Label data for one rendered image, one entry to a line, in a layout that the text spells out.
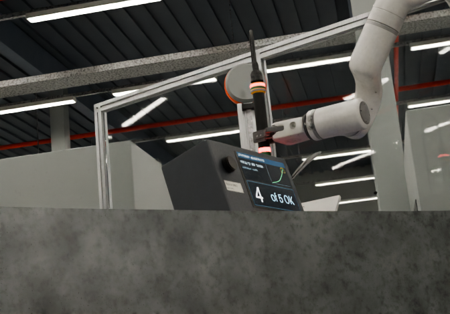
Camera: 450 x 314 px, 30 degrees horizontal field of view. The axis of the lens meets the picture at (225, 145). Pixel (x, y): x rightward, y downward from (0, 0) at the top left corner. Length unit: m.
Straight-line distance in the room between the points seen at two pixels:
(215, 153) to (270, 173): 0.16
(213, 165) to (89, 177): 3.07
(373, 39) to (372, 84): 0.13
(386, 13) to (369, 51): 0.11
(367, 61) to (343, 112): 0.15
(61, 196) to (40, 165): 0.21
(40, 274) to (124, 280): 0.03
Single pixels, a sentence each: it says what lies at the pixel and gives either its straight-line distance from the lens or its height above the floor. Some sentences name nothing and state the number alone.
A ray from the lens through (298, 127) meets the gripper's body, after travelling 2.26.
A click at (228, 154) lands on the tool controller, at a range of 1.46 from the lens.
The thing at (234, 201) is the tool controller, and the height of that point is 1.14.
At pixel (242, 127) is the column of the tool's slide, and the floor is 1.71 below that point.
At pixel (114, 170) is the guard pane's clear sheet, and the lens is 3.69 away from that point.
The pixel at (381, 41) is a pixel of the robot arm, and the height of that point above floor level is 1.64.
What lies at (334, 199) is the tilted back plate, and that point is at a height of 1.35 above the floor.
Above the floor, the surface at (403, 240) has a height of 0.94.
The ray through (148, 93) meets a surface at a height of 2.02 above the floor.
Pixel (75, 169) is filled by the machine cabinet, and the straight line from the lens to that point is 4.49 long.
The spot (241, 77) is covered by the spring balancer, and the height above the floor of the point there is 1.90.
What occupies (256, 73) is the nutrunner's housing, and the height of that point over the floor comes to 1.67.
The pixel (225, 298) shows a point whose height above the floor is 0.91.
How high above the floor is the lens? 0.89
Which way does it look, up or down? 14 degrees up
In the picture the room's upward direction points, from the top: 6 degrees counter-clockwise
